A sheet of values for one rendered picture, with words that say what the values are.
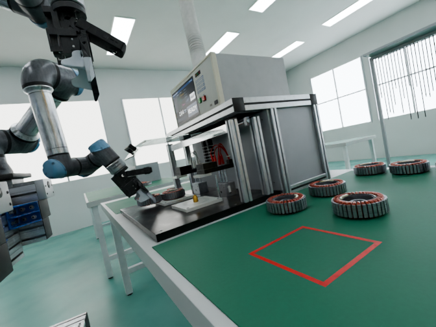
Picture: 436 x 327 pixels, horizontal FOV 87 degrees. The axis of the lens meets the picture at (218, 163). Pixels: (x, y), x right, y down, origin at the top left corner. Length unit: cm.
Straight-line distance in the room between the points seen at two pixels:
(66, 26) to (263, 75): 70
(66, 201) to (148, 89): 305
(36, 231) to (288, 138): 115
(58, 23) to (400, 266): 79
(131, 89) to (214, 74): 516
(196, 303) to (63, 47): 59
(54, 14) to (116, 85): 529
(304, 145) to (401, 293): 72
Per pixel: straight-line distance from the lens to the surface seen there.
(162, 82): 630
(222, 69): 93
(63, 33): 68
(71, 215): 558
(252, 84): 100
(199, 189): 114
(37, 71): 115
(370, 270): 40
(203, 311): 36
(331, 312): 33
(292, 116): 97
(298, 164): 95
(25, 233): 133
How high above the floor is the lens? 95
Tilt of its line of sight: 2 degrees down
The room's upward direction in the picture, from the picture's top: 11 degrees counter-clockwise
